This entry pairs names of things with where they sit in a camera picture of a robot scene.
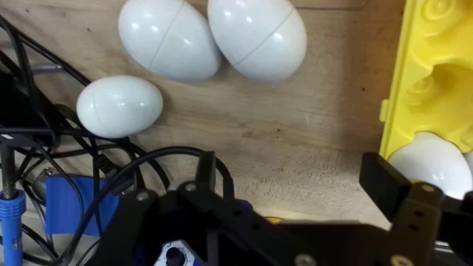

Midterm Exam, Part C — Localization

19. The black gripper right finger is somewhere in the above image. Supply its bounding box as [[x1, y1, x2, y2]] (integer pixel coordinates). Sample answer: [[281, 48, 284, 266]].
[[358, 153, 473, 266]]

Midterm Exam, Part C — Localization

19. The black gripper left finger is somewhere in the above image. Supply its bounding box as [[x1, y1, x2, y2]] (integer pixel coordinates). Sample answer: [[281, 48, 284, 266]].
[[88, 150, 298, 266]]

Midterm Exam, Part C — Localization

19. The yellow plastic egg tray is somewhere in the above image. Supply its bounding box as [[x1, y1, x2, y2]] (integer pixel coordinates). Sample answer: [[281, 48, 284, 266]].
[[379, 0, 473, 160]]

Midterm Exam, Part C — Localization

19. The blue handled tool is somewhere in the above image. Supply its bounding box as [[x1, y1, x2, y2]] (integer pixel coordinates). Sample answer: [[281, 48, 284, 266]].
[[0, 190, 27, 266]]

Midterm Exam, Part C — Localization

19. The black cable tangle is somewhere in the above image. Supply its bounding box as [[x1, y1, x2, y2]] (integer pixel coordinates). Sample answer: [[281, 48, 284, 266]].
[[0, 14, 172, 266]]

